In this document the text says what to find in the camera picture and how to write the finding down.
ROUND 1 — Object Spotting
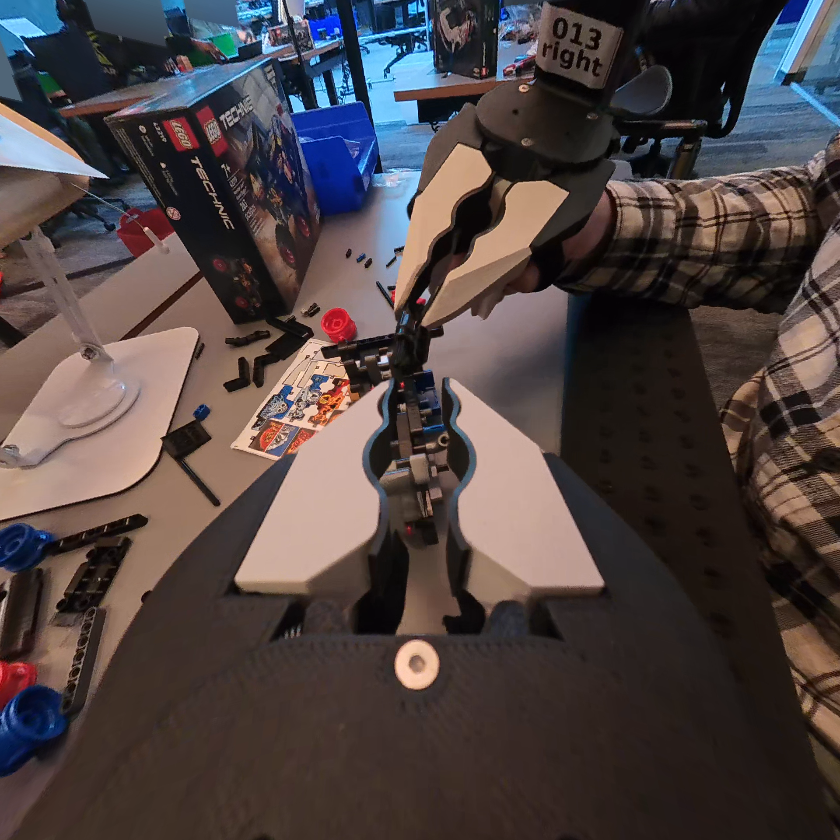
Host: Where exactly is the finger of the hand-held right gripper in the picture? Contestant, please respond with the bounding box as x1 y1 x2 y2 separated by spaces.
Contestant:
419 177 572 328
392 141 496 319

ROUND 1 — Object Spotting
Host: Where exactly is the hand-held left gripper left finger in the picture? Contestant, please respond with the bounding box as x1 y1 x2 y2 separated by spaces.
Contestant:
234 379 411 634

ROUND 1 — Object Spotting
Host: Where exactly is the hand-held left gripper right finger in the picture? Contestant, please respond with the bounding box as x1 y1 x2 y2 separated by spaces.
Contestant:
441 377 605 634

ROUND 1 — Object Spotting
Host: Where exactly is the toy car chassis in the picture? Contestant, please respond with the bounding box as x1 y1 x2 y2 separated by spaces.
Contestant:
338 331 454 547

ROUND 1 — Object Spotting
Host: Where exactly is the black toy link piece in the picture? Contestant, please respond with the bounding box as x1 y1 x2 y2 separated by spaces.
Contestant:
392 298 429 368

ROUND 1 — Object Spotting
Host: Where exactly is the person's right forearm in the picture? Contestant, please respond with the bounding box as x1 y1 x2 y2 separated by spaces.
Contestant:
558 131 840 316

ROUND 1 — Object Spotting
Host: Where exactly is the grey desk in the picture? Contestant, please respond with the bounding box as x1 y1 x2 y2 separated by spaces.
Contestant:
0 169 571 840

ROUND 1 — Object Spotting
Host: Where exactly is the wooden background desk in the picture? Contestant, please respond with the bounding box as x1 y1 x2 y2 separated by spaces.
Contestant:
59 39 342 122

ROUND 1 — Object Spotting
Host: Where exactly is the person's right hand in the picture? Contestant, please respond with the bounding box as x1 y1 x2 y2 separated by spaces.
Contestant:
504 185 619 296

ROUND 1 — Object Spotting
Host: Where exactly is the blue storage bin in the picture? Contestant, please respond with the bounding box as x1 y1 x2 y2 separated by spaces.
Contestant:
290 101 383 217

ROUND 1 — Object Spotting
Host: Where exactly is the colourful sticker sheet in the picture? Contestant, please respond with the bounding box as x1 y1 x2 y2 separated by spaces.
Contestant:
231 338 358 460

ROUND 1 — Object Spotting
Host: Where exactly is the black long axle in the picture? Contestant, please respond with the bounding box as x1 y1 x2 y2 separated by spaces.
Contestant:
176 456 222 508

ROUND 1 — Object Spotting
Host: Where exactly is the dark background toy box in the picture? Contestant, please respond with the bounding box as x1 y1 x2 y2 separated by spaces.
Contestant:
430 0 501 80

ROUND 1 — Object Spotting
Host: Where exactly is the black support pole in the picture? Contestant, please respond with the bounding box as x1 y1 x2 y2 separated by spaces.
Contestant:
335 0 383 173

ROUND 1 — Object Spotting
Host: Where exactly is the black square grid plate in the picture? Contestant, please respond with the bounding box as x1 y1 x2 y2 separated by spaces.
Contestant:
161 420 212 459

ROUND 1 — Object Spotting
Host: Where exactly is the black office chair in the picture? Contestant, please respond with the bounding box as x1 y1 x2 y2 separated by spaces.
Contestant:
613 0 788 181

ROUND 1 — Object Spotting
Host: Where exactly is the black perforated pad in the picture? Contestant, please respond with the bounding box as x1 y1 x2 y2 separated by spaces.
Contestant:
560 294 840 840

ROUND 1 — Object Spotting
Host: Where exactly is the black angled toy panel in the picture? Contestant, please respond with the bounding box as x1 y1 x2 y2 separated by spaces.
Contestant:
266 315 315 362

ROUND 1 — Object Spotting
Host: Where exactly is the black toy set box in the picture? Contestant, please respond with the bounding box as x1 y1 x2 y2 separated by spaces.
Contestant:
105 58 322 326

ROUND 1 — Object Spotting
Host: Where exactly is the grey toy beam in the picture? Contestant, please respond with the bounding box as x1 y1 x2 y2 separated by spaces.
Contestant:
61 607 107 718

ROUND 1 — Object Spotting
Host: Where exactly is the blue toy wheel hub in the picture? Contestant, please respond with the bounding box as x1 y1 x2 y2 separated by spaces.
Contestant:
0 686 70 777
0 524 56 573

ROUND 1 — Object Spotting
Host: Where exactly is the red floor bin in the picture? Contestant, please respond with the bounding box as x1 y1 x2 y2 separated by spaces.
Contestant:
117 207 175 258

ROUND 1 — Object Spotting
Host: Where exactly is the black curved toy panel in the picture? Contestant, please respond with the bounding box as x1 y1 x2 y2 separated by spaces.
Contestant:
0 567 46 660

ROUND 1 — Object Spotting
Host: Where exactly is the instruction booklet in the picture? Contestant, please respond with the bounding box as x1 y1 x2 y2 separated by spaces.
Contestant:
0 105 109 181

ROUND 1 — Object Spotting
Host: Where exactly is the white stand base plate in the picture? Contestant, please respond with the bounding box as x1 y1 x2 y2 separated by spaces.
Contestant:
0 327 200 522

